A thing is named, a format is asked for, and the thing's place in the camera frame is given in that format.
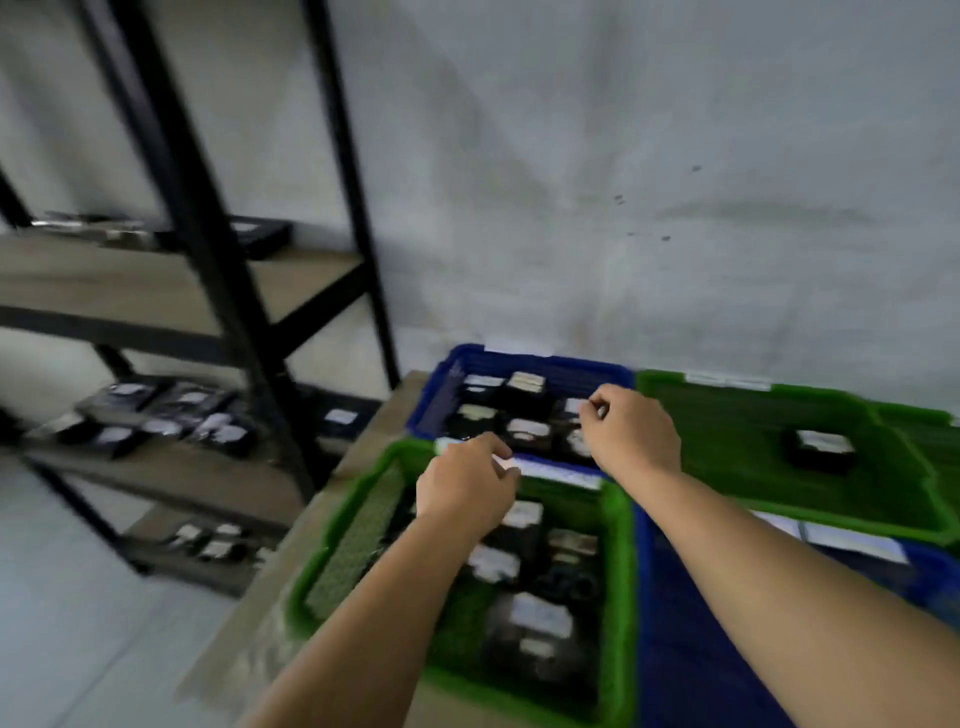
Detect person's left hand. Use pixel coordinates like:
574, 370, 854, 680
416, 432, 522, 543

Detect person's right hand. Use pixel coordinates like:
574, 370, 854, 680
577, 383, 684, 489

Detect person's right forearm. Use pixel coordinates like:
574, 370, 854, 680
634, 463, 960, 728

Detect person's left forearm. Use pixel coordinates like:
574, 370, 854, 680
238, 507, 490, 728

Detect pile of black labelled boxes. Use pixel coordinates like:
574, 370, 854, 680
447, 370, 601, 465
390, 487, 605, 687

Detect long white crate label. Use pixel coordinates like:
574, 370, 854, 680
433, 436, 606, 492

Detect small blue plastic crate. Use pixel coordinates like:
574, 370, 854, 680
406, 342, 640, 483

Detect wide green plastic crate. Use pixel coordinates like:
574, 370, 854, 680
634, 369, 960, 547

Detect thin white crate label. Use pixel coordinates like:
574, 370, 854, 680
684, 370, 774, 393

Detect narrow green plastic crate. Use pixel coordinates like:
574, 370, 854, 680
288, 438, 640, 728

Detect black packet with white label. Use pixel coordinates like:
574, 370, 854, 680
313, 401, 376, 444

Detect single black white-labelled box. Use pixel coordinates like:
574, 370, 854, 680
782, 426, 858, 476

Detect large blue plastic crate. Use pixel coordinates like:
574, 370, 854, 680
634, 501, 960, 728

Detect white paper crate label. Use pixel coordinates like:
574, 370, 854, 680
750, 508, 910, 565

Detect group of small black packets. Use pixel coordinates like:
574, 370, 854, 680
166, 520, 277, 567

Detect wooden shelf board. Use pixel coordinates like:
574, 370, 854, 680
21, 386, 385, 528
120, 507, 280, 597
0, 227, 366, 340

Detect flat black tray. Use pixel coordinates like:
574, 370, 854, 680
156, 215, 294, 262

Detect row of black labelled packets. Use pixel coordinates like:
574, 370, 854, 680
24, 378, 261, 460

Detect black metal shelf rack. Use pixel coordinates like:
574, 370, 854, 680
0, 0, 402, 597

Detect grey metal parts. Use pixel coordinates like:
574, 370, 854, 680
28, 210, 160, 250

